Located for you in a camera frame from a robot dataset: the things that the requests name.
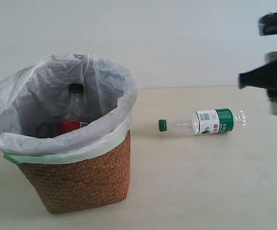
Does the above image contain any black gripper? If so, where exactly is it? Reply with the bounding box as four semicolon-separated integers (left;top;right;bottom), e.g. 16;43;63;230
238;51;277;116

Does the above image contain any green label plastic bottle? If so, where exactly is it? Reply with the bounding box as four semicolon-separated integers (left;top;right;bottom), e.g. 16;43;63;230
158;108;246;136

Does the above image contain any red label plastic bottle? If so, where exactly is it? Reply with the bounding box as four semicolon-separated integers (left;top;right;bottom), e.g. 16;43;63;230
58;83;91;135

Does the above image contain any woven wicker waste basket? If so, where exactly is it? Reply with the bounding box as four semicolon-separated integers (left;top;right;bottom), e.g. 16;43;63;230
17;133;131;214

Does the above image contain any white plastic bin liner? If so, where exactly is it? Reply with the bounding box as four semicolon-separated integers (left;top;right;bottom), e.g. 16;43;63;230
0;54;139;164

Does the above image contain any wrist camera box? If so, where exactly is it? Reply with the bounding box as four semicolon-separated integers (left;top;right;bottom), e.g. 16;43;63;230
258;12;277;36

